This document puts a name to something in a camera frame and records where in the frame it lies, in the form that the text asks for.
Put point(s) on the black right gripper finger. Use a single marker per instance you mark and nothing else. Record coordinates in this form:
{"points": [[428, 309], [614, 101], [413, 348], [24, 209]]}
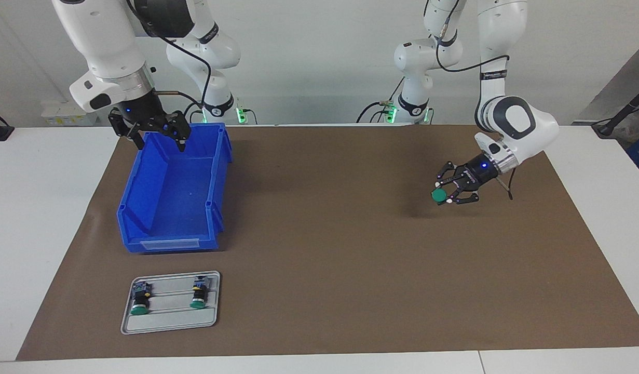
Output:
{"points": [[123, 124], [178, 127]]}

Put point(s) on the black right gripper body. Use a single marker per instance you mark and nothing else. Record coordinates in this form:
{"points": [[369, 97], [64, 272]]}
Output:
{"points": [[143, 111]]}

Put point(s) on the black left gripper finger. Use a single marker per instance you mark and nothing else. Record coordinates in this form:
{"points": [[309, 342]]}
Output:
{"points": [[464, 197], [449, 174]]}

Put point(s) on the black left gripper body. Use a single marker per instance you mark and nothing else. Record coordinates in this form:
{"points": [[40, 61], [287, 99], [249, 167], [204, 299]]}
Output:
{"points": [[477, 171]]}

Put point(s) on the green push button switch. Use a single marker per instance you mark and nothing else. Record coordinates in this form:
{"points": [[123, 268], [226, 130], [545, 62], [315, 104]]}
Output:
{"points": [[140, 301], [199, 296], [439, 195]]}

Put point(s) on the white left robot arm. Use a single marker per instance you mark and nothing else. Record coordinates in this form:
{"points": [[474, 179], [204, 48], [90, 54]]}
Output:
{"points": [[527, 124]]}

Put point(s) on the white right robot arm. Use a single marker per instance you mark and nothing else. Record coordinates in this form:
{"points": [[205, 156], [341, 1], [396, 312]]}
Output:
{"points": [[101, 41]]}

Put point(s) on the blue plastic storage bin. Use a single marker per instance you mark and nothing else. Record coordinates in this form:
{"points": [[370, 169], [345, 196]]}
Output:
{"points": [[179, 197]]}

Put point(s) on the brown table mat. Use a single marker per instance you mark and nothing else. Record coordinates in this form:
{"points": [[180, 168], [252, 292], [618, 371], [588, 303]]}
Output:
{"points": [[350, 291]]}

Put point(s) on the black stand pole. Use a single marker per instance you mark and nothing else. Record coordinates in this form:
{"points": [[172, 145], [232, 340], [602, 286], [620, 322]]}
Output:
{"points": [[625, 111]]}

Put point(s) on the grey metal tray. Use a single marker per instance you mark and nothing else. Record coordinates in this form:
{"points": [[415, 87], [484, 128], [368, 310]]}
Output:
{"points": [[168, 319]]}

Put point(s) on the white wall socket box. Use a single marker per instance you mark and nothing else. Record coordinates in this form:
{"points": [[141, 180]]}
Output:
{"points": [[59, 111]]}

